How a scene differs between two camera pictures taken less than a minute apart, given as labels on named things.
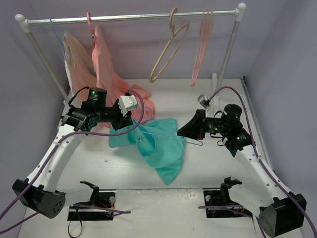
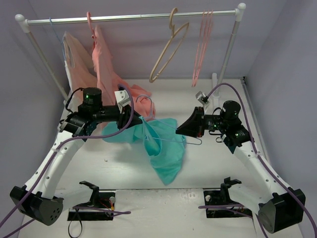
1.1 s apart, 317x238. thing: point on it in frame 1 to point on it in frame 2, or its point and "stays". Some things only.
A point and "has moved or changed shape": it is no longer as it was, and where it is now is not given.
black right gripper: x=201 y=124 stays
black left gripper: x=119 y=117 stays
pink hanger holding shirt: x=89 y=20 stays
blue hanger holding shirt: x=59 y=39 stays
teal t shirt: x=161 y=143 has moved or changed shape
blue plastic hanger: x=192 y=143 to x=167 y=124
